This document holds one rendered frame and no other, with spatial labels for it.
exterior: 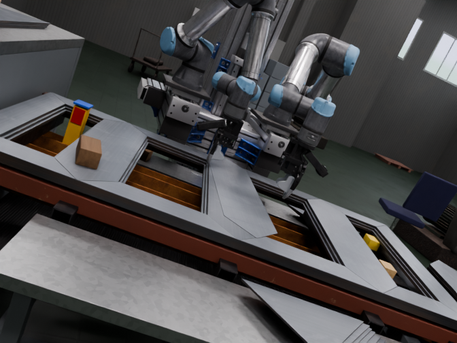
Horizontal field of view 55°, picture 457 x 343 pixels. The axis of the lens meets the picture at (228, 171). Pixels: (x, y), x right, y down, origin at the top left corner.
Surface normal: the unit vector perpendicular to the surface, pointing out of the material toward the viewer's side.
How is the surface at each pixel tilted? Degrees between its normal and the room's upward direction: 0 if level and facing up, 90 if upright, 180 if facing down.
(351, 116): 90
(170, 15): 90
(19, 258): 0
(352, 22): 90
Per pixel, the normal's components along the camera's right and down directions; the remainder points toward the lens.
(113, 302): 0.39, -0.88
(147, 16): 0.20, 0.36
